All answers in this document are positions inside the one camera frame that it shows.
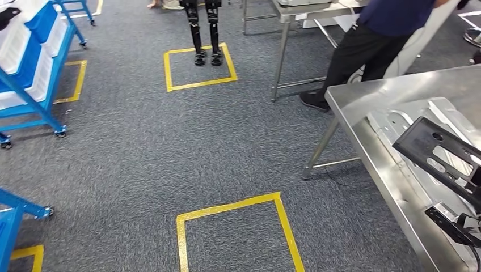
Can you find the black plastic plate frame part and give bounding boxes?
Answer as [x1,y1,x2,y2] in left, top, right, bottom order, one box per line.
[392,116,481,211]

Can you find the steel workbench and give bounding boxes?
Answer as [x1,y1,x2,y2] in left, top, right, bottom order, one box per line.
[301,63,481,272]

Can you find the blue metal shelf rack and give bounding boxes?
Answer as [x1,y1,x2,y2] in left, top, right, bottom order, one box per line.
[0,188,54,272]

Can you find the black humanoid robot legs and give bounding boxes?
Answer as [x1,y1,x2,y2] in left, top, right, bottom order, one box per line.
[179,0,223,67]

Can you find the white box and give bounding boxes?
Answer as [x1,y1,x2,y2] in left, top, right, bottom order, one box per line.
[294,13,361,30]

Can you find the steel table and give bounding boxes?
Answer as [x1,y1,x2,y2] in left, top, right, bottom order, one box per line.
[240,0,371,103]

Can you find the person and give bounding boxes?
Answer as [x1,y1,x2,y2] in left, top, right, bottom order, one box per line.
[299,0,470,113]

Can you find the beige soft item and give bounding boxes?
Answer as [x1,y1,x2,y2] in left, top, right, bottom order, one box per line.
[146,0,185,11]

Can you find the silver sheet metal panel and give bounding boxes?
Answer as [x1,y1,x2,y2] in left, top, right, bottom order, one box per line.
[366,96,481,271]

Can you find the white plastic bin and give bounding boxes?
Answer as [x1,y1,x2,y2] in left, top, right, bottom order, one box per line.
[0,48,54,111]
[42,15,69,58]
[0,0,49,74]

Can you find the blue plastic bin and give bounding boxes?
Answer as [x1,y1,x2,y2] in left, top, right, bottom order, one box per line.
[24,1,58,35]
[0,33,48,93]

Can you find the chrome stanchion base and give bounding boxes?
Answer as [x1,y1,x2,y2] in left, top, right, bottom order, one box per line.
[463,28,481,48]

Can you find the white floor tape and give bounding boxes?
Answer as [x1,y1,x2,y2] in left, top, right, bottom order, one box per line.
[457,10,481,30]

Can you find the black plastic piece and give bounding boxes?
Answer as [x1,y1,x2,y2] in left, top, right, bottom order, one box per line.
[0,7,22,31]

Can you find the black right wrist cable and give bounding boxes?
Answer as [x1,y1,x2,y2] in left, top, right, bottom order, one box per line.
[470,242,481,272]

